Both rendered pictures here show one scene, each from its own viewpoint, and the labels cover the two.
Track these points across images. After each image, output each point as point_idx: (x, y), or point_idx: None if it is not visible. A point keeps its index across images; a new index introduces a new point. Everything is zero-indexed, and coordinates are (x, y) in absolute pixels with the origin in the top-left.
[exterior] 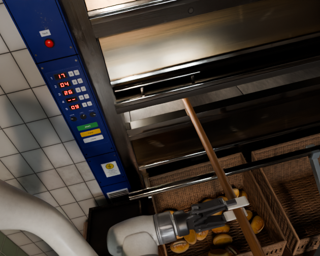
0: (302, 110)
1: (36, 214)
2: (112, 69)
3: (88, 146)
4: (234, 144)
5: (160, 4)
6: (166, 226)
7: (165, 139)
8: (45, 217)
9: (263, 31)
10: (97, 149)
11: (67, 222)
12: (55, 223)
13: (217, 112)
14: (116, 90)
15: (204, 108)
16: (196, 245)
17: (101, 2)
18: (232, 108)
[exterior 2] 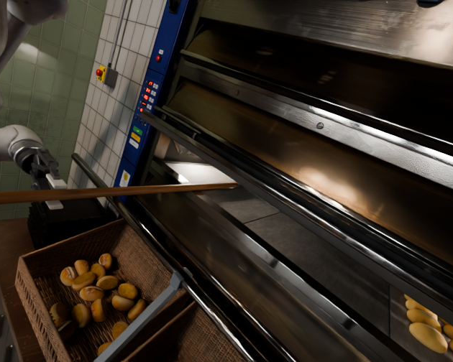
0: (283, 312)
1: None
2: (172, 102)
3: (129, 146)
4: (194, 259)
5: (221, 74)
6: (24, 144)
7: (165, 197)
8: None
9: (280, 154)
10: (130, 154)
11: None
12: None
13: (207, 209)
14: (154, 105)
15: (203, 197)
16: (73, 295)
17: (193, 51)
18: (219, 218)
